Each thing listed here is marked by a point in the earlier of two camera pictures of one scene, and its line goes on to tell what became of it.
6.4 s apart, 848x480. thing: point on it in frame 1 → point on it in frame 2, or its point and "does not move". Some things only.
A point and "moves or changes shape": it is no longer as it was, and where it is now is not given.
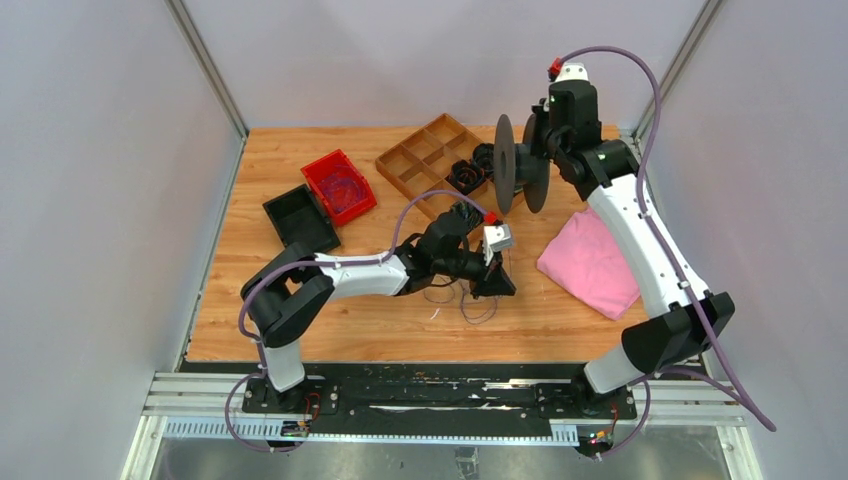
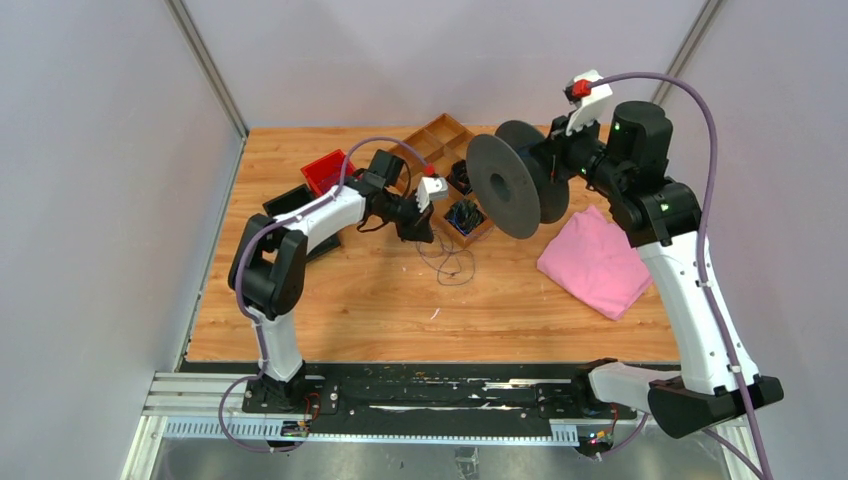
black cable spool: [515, 163] moves or changes shape
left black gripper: [497, 283] → [419, 228]
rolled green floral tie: [470, 213] does not move
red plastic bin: [341, 190] does not move
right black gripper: [541, 115] → [558, 144]
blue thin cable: [462, 303] moves or changes shape
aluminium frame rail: [209, 64] does not move
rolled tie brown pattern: [464, 176] does not move
